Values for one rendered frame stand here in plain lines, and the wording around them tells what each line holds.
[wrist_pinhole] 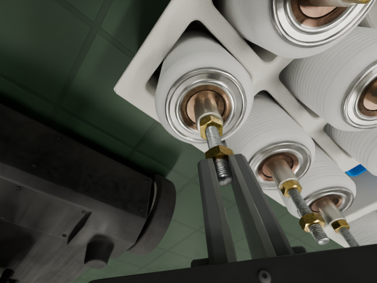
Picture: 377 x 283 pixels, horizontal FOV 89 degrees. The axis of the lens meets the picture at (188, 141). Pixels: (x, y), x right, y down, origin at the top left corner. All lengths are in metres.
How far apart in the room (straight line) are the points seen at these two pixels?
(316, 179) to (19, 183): 0.45
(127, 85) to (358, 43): 0.24
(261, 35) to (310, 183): 0.21
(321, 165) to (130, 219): 0.35
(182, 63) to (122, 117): 0.34
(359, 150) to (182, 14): 0.28
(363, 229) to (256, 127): 0.42
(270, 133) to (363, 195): 0.39
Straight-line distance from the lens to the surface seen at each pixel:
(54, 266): 0.72
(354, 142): 0.34
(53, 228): 0.50
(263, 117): 0.25
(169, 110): 0.18
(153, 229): 0.47
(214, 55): 0.17
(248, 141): 0.23
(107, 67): 0.45
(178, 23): 0.23
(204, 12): 0.24
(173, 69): 0.17
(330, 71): 0.24
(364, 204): 0.58
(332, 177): 0.32
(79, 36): 0.46
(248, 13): 0.19
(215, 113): 0.15
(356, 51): 0.24
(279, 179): 0.23
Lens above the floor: 0.41
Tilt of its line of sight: 54 degrees down
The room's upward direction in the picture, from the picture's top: 175 degrees clockwise
